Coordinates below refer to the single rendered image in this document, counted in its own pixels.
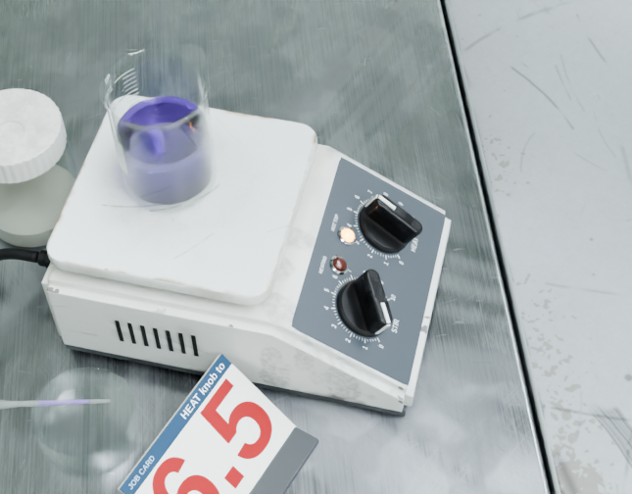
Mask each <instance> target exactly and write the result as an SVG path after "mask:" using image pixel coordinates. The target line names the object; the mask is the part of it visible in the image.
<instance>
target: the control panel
mask: <svg viewBox="0 0 632 494"><path fill-rule="evenodd" d="M377 194H378V195H379V194H383V195H385V196H386V197H388V198H389V199H390V200H392V201H393V202H394V203H396V204H397V205H398V206H400V207H401V208H402V209H403V210H405V211H406V212H407V213H409V214H410V215H411V216H413V217H414V218H415V219H417V220H418V221H419V222H420V223H421V224H422V232H421V234H420V235H418V236H417V237H416V238H415V239H413V240H412V241H411V242H410V243H408V245H407V246H406V247H405V248H404V249H402V250H401V251H399V252H397V253H384V252H381V251H379V250H377V249H375V248H374V247H373V246H371V245H370V244H369V243H368V242H367V240H366V239H365V237H364V235H363V233H362V231H361V228H360V221H359V218H360V213H361V210H362V208H363V207H364V206H365V205H366V204H367V203H368V202H369V201H370V200H371V199H372V198H373V197H374V196H376V195H377ZM445 217H446V216H445V215H444V214H442V213H440V212H439V211H437V210H435V209H433V208H431V207H430V206H428V205H426V204H424V203H422V202H421V201H419V200H417V199H415V198H414V197H412V196H411V195H409V194H407V193H406V192H404V191H402V190H400V189H398V188H397V187H395V186H393V185H391V184H390V183H388V182H386V181H384V180H382V179H381V178H379V177H377V176H375V175H373V174H372V173H369V172H367V171H366V170H364V169H362V168H360V167H358V166H357V165H355V164H353V163H351V162H349V161H348V160H346V159H344V158H342V157H341V160H340V161H339V164H338V167H337V171H336V174H335V177H334V180H333V183H332V187H331V190H330V193H329V197H328V200H327V203H326V207H325V210H324V214H323V217H322V220H321V224H320V227H319V231H318V234H317V237H316V243H315V247H314V250H313V253H312V256H311V259H310V262H309V266H308V269H307V273H306V276H305V279H304V283H303V286H302V290H301V293H300V296H299V300H298V303H297V307H296V310H295V313H294V317H293V320H292V325H291V326H292V327H294V328H295V329H296V330H298V331H300V332H302V333H304V334H306V335H308V336H310V337H311V338H313V339H315V340H317V341H319V342H321V343H323V344H325V345H327V346H329V347H331V348H333V349H335V350H337V351H339V352H341V353H342V354H344V355H346V356H348V357H350V358H352V359H354V360H356V361H358V362H360V363H362V364H364V365H366V366H368V367H370V368H372V369H374V370H376V371H379V372H381V373H383V374H385V375H387V376H389V377H391V378H393V379H395V380H397V381H399V382H401V383H403V384H406V385H407V386H409V382H410V379H411V374H412V370H413V362H414V357H415V353H416V348H417V344H418V339H419V335H420V331H421V326H422V322H423V317H424V313H425V308H426V304H427V299H428V295H429V290H430V285H431V281H432V276H433V273H434V268H435V264H436V259H437V255H438V250H439V246H440V241H441V237H442V232H443V227H444V223H445ZM345 228H349V229H351V230H352V231H353V232H354V235H355V237H354V240H353V241H352V242H348V241H346V240H344V239H343V237H342V235H341V231H342V230H343V229H345ZM336 258H342V259H343V260H344V261H345V262H346V265H347V266H346V268H345V270H344V271H343V272H340V271H338V270H337V269H335V268H334V266H333V260H334V259H336ZM367 270H375V271H377V272H378V274H379V276H380V279H381V283H382V286H383V289H384V292H385V295H386V298H387V300H388V302H389V305H390V309H391V314H392V318H393V321H392V323H391V324H390V326H389V327H387V328H386V329H385V330H384V331H383V332H382V333H380V334H379V335H377V336H374V337H364V336H360V335H357V334H356V333H355V332H353V331H352V330H351V329H349V328H348V327H347V326H346V325H345V324H344V323H343V321H342V320H341V318H340V316H339V313H338V310H337V296H338V293H339V291H340V289H341V288H342V287H343V286H344V285H345V284H347V283H348V282H350V281H352V280H355V279H357V278H358V277H359V276H360V275H361V274H363V273H364V272H365V271H367Z"/></svg>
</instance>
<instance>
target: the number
mask: <svg viewBox="0 0 632 494"><path fill-rule="evenodd" d="M285 424H286V422H285V421H284V420H283V419H282V418H281V417H280V416H279V415H278V414H277V413H276V412H275V411H274V410H273V409H272V408H271V407H270V406H269V405H268V404H267V403H266V402H265V401H264V400H263V399H262V398H261V397H260V396H259V395H258V394H257V393H255V392H254V391H253V390H252V389H251V388H250V387H249V386H248V385H247V384H246V383H245V382H244V381H243V380H242V379H241V378H240V377H239V376H238V375H237V374H236V373H235V372H234V371H233V370H232V369H231V368H228V370H227V371H226V372H225V374H224V375H223V376H222V378H221V379H220V380H219V382H218V383H217V385H216V386H215V387H214V389H213V390H212V391H211V393H210V394H209V396H208V397H207V398H206V400H205V401H204V402H203V404H202V405H201V406H200V408H199V409H198V410H197V412H196V413H195V414H194V416H193V417H192V418H191V420H190V421H189V422H188V424H187V425H186V426H185V427H184V428H183V429H182V431H181V432H180V433H179V435H178V436H177V437H176V439H175V440H174V441H173V443H172V444H171V445H170V447H169V449H168V450H167V451H166V453H165V454H164V455H163V457H162V458H161V459H160V461H159V462H158V463H157V465H156V466H155V467H154V469H153V470H152V471H151V473H150V474H149V475H148V477H147V478H146V479H145V481H144V482H143V483H142V485H141V486H140V487H139V489H138V490H137V491H136V493H135V494H237V492H238V491H239V490H240V488H241V487H242V485H243V484H244V482H245V481H246V479H247V478H248V477H249V475H250V474H251V472H252V471H253V469H254V468H255V466H256V465H257V464H258V462H259V461H260V459H261V458H262V456H263V455H264V453H265V452H266V451H267V449H268V447H269V446H270V444H271V443H272V441H273V440H274V439H275V437H276V436H277V434H278V433H279V431H280V430H281V428H282V427H283V426H284V425H285Z"/></svg>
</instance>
